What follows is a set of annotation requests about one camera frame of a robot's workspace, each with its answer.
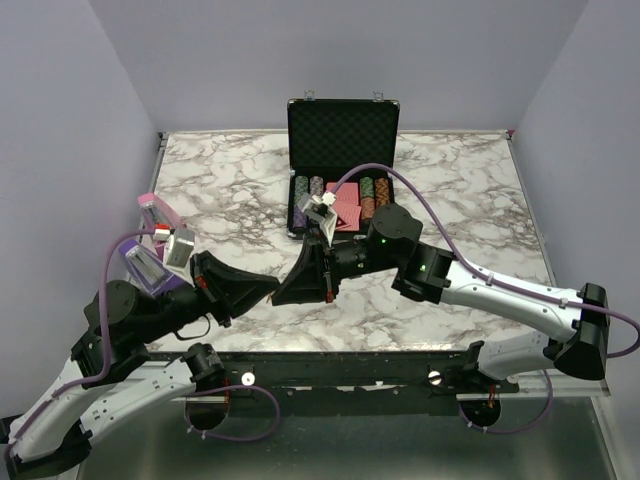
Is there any grey poker chip stack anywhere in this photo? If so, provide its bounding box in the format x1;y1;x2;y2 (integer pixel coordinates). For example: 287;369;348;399
309;176;324;197

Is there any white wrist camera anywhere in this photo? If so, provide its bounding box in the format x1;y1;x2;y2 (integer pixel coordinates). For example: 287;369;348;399
163;227;196;283
296;191;338;246

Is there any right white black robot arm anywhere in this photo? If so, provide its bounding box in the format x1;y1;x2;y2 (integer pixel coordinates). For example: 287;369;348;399
271;204;610;392

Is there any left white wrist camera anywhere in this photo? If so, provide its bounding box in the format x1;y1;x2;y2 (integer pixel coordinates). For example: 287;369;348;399
163;227;196;283

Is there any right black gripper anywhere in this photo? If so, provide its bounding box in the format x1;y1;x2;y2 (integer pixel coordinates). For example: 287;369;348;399
271;229;401;306

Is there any aluminium extrusion frame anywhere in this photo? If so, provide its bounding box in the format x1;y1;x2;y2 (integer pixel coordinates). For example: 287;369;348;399
70;371;617;479

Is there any purple cable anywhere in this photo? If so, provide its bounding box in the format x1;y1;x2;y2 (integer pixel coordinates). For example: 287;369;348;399
2;224;281;464
327;162;640;436

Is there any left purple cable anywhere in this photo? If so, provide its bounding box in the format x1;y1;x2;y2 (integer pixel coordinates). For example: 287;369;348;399
2;224;281;464

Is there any purple poker chip stack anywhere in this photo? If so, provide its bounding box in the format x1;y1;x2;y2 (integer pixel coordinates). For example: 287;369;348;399
292;206;307;233

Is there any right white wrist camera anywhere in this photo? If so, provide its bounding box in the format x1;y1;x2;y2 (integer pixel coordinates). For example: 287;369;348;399
296;191;338;246

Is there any purple metronome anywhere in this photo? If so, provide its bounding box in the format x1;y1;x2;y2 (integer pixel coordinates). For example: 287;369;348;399
118;239;185;297

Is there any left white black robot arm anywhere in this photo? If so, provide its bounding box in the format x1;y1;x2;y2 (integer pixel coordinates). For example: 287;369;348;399
1;252;280;479

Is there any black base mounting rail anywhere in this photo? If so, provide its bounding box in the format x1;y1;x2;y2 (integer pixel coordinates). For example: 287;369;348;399
196;351;519;417

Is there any pink metronome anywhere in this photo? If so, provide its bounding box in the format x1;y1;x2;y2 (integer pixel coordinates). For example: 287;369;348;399
137;192;186;233

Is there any orange poker chip stack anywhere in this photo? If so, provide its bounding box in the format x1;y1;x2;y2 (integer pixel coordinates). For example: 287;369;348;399
374;177;390;207

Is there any pink playing card deck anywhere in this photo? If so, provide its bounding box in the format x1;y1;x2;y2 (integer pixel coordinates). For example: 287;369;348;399
333;182;361;232

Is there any green poker chip stack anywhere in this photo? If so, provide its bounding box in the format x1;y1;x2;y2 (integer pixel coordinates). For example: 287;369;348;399
293;175;309;205

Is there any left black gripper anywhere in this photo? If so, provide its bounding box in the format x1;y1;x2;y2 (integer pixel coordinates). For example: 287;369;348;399
138;251;283;344

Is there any black poker chip case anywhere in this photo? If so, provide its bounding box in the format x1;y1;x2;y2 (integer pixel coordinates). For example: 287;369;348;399
286;96;400;240

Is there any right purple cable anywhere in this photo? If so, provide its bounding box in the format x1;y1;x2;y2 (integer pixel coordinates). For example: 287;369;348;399
327;162;640;436

